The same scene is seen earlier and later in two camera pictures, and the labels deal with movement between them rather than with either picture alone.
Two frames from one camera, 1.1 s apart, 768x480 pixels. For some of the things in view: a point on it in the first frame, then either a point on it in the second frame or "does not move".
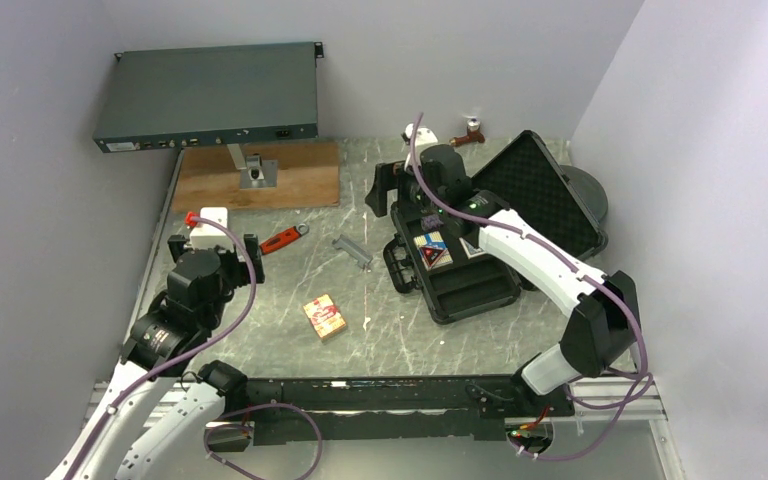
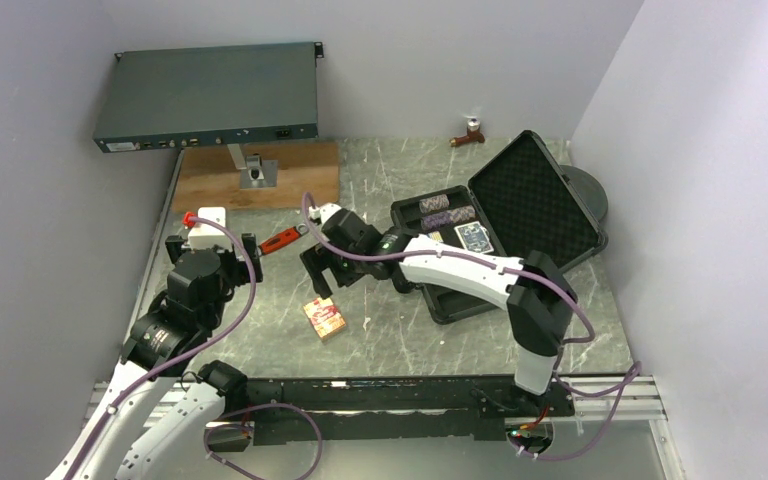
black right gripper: (389, 176) -> (315, 261)
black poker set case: (446, 264) does not move
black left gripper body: (235, 272) does not move
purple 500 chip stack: (431, 222) does not move
